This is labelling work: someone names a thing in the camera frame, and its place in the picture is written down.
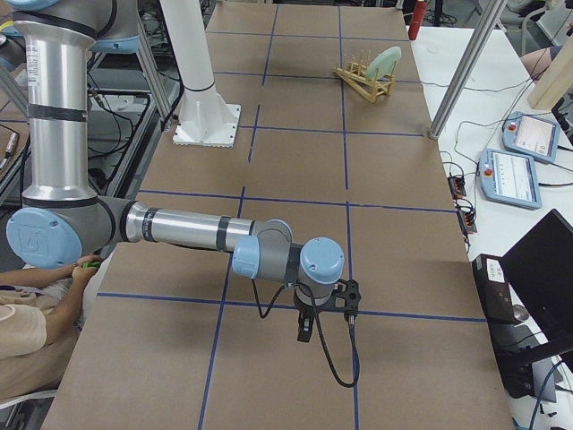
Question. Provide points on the wooden dish rack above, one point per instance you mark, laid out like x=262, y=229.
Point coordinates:
x=354, y=75

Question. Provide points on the lower teach pendant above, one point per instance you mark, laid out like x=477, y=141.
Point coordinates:
x=509, y=178

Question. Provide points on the lower orange black connector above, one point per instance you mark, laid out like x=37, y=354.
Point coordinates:
x=466, y=220

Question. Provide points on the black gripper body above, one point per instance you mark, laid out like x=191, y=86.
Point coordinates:
x=306, y=312

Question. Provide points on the orange black connector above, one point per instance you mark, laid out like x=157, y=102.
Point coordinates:
x=457, y=186
x=466, y=220

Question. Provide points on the light green plate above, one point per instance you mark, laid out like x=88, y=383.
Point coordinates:
x=383, y=64

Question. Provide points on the aluminium frame post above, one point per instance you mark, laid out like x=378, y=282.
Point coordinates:
x=474, y=48

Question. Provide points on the wooden beam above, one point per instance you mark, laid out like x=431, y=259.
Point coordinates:
x=556, y=80

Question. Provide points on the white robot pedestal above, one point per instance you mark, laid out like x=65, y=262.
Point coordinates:
x=204, y=118

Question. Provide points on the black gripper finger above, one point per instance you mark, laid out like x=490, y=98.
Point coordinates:
x=302, y=334
x=308, y=325

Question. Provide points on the person's hand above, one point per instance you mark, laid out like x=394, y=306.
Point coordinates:
x=82, y=276

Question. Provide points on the person's forearm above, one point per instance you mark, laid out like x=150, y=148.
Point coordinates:
x=68, y=309

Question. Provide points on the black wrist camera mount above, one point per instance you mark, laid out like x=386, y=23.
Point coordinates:
x=348, y=295

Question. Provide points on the upper orange black connector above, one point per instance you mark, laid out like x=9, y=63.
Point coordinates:
x=457, y=186

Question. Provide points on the teach pendant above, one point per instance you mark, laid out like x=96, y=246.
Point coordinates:
x=531, y=135
x=509, y=178

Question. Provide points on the upper teach pendant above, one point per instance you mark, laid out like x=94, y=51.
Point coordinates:
x=531, y=135

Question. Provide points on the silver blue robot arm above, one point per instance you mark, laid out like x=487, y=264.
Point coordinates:
x=63, y=218

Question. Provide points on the black computer box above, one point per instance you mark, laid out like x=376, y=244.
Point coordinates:
x=494, y=293

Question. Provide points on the red bottle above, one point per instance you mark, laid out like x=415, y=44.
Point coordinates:
x=417, y=19

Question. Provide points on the black monitor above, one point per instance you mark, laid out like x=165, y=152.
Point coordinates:
x=539, y=268

